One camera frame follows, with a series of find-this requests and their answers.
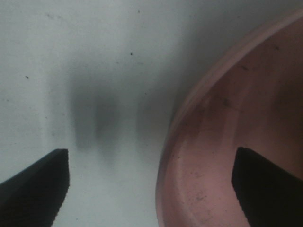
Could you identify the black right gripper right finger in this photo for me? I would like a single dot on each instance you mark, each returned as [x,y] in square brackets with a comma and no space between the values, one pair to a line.
[268,195]

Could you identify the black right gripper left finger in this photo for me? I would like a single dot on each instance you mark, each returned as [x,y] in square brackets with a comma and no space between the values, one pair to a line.
[34,196]

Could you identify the pink round plate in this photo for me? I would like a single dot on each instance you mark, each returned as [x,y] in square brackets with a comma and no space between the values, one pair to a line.
[252,98]

